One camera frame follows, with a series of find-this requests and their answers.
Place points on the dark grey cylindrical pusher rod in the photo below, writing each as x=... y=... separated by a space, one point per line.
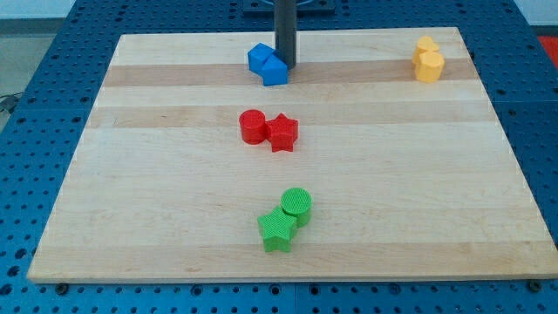
x=285 y=31

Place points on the blue triangle block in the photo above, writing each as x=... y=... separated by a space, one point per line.
x=274 y=72

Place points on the blue cube block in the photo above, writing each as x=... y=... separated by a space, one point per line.
x=258 y=56

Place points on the red cylinder block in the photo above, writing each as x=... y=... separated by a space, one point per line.
x=253 y=126

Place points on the red star block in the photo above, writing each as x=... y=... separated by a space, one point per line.
x=282 y=133

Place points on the yellow heart block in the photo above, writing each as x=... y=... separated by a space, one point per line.
x=424 y=44

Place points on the light wooden board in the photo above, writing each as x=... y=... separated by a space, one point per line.
x=409 y=181

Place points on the green cylinder block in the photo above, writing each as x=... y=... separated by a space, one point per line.
x=297 y=202

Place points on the green star block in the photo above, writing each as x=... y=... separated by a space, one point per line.
x=277 y=229

